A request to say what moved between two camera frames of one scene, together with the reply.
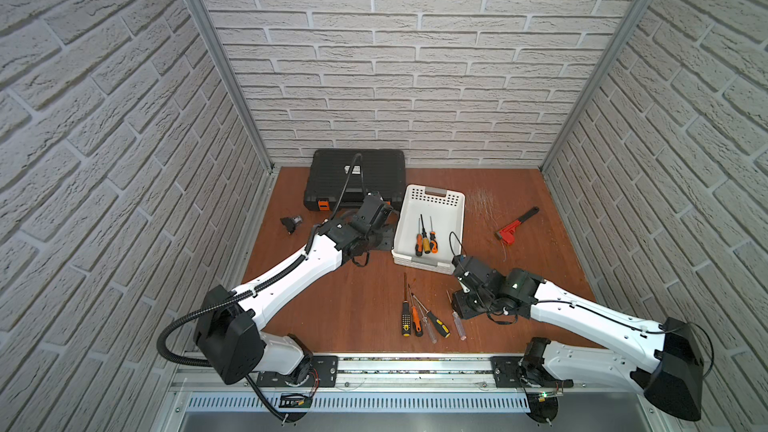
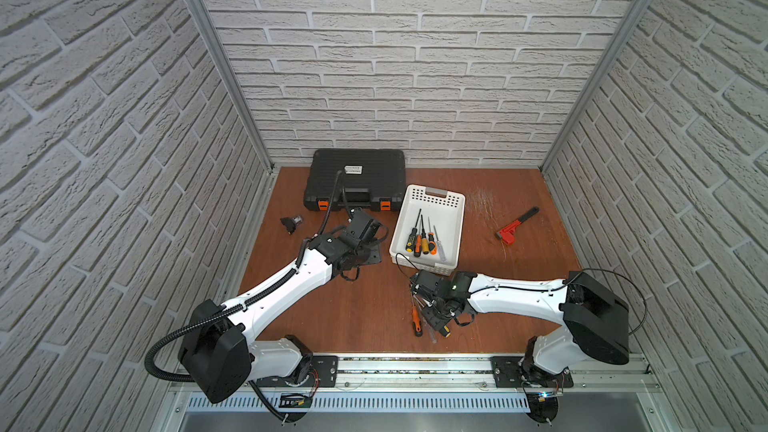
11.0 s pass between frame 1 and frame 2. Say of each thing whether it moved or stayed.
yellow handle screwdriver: stayed
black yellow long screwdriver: moved
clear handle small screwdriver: stayed
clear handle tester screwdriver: moved
